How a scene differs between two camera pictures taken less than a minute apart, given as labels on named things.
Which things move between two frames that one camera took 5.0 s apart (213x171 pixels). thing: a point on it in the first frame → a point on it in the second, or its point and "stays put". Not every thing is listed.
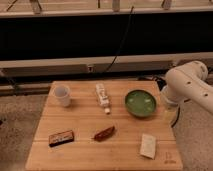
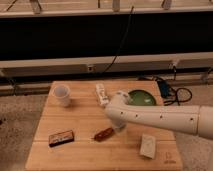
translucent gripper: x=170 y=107 → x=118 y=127
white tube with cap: x=103 y=97 stays put
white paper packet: x=148 y=146 stays put
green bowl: x=141 y=103 stays put
